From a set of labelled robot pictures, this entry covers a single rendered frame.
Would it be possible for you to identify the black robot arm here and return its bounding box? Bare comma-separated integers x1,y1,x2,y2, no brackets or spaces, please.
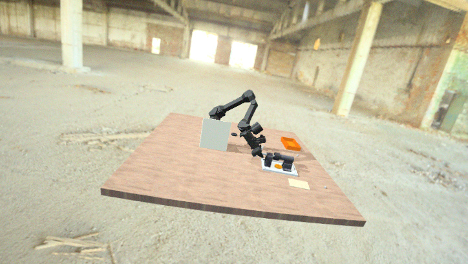
209,89,266,146

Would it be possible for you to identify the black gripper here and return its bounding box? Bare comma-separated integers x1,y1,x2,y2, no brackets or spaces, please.
247,137,264,158

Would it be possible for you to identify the orange shallow tray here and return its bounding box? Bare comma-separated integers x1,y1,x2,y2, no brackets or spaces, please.
281,137,301,151

